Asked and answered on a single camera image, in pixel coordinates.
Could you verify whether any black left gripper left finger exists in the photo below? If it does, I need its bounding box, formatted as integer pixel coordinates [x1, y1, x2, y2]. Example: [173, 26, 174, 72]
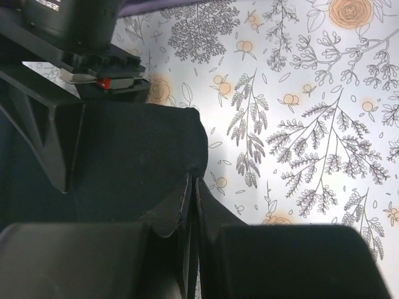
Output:
[1, 176, 190, 298]

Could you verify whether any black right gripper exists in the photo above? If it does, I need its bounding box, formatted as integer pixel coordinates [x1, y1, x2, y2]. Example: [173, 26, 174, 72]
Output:
[1, 1, 150, 103]

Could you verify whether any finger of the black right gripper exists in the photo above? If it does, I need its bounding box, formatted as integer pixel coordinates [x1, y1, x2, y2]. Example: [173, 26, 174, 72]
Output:
[1, 87, 84, 193]

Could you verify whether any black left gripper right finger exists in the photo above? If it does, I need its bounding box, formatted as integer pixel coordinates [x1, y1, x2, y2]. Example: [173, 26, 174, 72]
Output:
[195, 178, 390, 298]

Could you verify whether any black t shirt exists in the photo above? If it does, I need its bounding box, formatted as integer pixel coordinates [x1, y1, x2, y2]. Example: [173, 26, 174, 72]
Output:
[0, 101, 209, 224]

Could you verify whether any folded purple t shirt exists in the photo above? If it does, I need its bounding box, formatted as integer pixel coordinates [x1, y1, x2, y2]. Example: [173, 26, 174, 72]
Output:
[118, 0, 195, 17]

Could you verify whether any floral patterned table mat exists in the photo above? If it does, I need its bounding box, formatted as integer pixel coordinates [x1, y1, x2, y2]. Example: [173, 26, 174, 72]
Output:
[114, 1, 398, 298]

